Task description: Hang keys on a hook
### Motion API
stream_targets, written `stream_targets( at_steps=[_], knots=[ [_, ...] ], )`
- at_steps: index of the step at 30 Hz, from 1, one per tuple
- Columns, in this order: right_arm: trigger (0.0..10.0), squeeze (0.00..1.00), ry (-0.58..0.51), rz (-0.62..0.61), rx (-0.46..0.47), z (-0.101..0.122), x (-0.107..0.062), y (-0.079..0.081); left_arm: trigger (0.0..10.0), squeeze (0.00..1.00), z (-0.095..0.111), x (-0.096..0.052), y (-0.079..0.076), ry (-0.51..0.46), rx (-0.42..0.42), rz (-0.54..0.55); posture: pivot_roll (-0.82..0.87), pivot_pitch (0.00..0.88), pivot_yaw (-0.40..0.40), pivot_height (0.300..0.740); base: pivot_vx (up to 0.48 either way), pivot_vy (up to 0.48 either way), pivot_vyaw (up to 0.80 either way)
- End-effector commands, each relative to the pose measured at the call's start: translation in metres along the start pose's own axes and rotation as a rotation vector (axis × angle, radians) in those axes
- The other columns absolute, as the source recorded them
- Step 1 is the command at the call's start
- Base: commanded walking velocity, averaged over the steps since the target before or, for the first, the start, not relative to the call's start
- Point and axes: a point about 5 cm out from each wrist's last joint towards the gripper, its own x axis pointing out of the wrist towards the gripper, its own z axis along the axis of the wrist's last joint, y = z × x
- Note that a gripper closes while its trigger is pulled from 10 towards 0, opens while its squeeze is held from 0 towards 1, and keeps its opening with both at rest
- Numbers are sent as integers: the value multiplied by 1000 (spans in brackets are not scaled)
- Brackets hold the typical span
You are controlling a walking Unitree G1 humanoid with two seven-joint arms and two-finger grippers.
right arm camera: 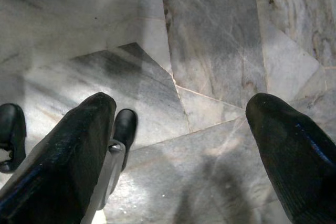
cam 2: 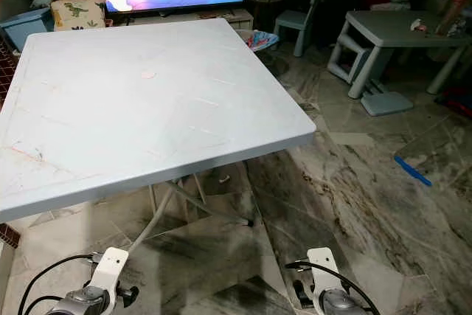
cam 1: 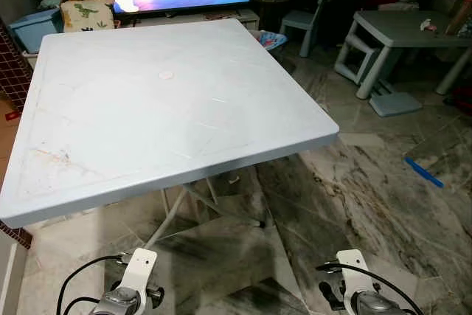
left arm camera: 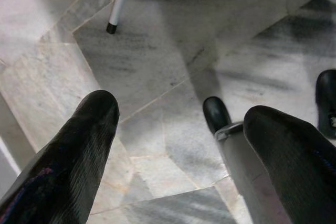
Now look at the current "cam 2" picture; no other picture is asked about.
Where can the blue floor strip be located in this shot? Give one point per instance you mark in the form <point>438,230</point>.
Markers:
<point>411,171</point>

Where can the white plastic folding table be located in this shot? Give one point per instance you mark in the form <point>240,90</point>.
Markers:
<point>155,101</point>

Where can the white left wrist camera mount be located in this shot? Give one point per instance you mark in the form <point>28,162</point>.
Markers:
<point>110,271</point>

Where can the blue plastic storage box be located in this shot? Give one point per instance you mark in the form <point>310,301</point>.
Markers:
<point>23,27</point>

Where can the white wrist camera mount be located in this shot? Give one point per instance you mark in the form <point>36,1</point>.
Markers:
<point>323,267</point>
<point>110,271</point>

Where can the grey plastic low table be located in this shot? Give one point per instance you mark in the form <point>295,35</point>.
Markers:
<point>398,31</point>

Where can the red floor item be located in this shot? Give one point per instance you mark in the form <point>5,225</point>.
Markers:
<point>459,99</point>

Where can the colourful patterned bowl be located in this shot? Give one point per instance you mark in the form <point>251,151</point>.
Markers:
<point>258,38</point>

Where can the light blue flat lid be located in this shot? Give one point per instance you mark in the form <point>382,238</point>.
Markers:
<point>386,102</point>

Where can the cream dinosaur print pillow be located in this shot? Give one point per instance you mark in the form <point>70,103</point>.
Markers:
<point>77,14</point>

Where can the light blue small chair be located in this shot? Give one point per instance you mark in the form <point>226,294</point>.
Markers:
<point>299,16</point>

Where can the small pink toy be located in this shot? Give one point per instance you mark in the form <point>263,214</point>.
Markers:
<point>419,26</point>

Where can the white metal table frame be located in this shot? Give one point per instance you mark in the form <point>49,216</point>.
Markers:
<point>169,204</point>

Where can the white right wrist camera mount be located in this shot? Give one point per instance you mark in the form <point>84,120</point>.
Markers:
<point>323,267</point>

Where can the white television stand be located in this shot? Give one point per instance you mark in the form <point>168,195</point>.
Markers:
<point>228,16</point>

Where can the brown cardboard tube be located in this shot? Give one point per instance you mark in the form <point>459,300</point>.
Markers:
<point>450,12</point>

